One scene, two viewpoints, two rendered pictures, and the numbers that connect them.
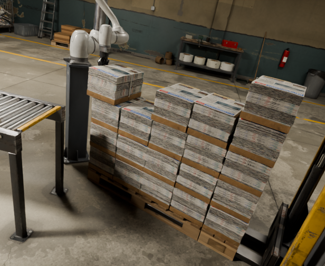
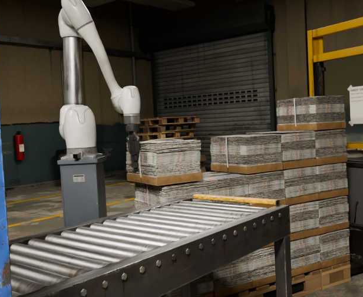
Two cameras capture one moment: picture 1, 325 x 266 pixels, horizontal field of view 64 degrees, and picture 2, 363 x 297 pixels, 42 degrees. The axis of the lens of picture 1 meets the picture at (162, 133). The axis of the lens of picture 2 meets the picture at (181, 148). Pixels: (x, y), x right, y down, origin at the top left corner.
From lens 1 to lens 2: 2.68 m
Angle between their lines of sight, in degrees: 58
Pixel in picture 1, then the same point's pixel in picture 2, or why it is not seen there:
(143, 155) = not seen: hidden behind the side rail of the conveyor
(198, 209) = (313, 249)
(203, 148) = (300, 177)
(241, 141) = (323, 151)
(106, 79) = (185, 149)
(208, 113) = (295, 138)
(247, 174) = (335, 179)
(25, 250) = not seen: outside the picture
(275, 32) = not seen: outside the picture
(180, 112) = (272, 149)
